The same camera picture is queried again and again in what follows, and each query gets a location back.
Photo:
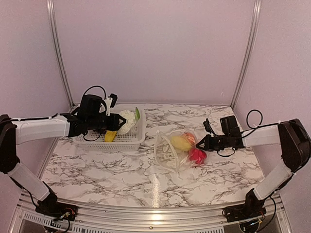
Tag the aluminium frame post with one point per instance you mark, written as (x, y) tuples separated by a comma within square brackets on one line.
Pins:
[(58, 53), (248, 52)]

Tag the yellow fake corn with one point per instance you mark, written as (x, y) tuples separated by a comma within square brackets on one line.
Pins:
[(180, 143), (109, 136)]

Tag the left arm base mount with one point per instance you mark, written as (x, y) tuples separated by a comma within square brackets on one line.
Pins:
[(54, 208)]

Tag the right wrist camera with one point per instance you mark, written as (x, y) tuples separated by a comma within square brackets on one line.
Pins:
[(208, 127)]

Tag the right aluminium frame post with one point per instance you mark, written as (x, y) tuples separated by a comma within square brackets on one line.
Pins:
[(248, 52)]

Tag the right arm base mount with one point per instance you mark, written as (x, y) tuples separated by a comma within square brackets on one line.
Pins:
[(245, 211)]

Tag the front aluminium rail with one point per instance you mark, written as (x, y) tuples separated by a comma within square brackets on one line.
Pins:
[(96, 218)]

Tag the left aluminium frame post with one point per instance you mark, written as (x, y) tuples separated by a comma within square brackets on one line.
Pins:
[(58, 53)]

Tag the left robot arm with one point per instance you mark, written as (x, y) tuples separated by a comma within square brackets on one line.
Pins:
[(92, 114)]

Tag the white plastic basket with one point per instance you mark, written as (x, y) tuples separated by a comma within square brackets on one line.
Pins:
[(126, 139)]

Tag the orange fake pumpkin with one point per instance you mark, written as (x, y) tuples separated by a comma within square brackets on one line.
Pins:
[(190, 137)]

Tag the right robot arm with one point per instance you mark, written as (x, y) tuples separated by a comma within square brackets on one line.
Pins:
[(289, 139)]

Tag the red fake fruit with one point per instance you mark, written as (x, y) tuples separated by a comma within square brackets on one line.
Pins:
[(197, 157)]

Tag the white fake cauliflower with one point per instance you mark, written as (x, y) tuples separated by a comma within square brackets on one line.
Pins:
[(132, 117)]

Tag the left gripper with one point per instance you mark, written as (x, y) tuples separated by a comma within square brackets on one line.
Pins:
[(113, 125)]

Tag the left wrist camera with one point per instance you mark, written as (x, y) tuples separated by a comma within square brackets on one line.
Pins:
[(109, 102)]

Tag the clear zip top bag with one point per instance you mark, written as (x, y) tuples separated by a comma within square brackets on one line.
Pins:
[(182, 157)]

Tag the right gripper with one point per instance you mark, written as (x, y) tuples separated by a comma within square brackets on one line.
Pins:
[(208, 145)]

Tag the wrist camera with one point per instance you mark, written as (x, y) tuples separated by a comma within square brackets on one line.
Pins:
[(208, 127), (109, 102)]

